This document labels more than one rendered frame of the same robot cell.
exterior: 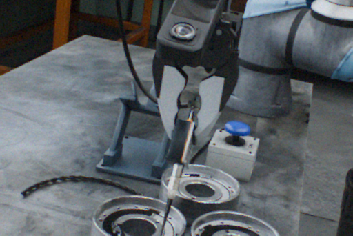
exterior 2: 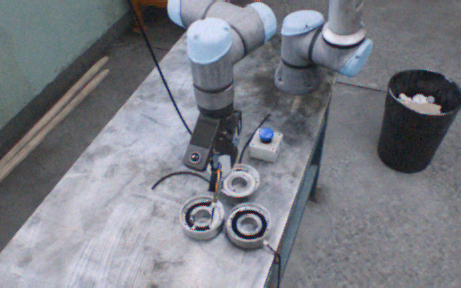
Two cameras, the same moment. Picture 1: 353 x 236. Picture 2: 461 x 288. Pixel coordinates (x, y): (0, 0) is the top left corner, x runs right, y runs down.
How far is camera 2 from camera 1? 0.49 m
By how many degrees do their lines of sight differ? 30
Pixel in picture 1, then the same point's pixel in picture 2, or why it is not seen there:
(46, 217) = (162, 204)
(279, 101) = (310, 83)
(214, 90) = (226, 160)
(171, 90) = not seen: hidden behind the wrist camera
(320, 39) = (328, 54)
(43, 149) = (163, 149)
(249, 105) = (289, 88)
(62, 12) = not seen: outside the picture
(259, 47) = (292, 54)
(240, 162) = (268, 154)
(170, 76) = not seen: hidden behind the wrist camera
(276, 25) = (300, 41)
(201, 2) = (206, 132)
